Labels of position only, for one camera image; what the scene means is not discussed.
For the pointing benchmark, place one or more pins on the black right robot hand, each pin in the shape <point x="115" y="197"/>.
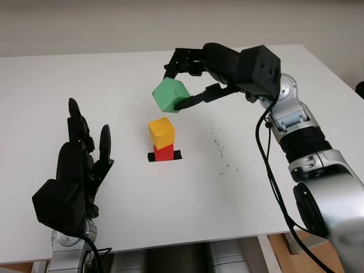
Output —
<point x="221" y="62"/>

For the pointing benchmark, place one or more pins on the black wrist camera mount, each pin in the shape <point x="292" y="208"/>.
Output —
<point x="261" y="71"/>
<point x="57" y="204"/>

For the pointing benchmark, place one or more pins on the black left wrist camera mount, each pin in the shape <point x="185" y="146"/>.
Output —
<point x="57" y="204"/>

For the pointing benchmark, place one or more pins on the grey right robot thigh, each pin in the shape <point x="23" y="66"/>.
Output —
<point x="227" y="258"/>

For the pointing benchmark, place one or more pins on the yellow wooden cube block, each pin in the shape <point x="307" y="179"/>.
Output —
<point x="160" y="132"/>

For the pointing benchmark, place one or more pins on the red wooden cube block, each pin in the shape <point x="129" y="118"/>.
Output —
<point x="163" y="153"/>

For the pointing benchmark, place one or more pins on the black tape strip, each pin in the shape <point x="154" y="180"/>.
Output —
<point x="177" y="155"/>

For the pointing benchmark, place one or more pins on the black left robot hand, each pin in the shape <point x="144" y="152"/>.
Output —
<point x="74" y="162"/>

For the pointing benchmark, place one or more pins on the green wooden cube block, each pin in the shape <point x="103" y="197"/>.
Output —
<point x="169" y="95"/>

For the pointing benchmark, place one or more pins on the white table leg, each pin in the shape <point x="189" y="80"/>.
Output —
<point x="267" y="256"/>

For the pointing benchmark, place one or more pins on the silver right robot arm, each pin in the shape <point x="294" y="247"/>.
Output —
<point x="293" y="113"/>

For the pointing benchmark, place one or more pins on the black chair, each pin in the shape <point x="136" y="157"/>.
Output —
<point x="360" y="89"/>

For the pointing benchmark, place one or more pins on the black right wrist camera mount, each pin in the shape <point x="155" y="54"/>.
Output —
<point x="261" y="71"/>

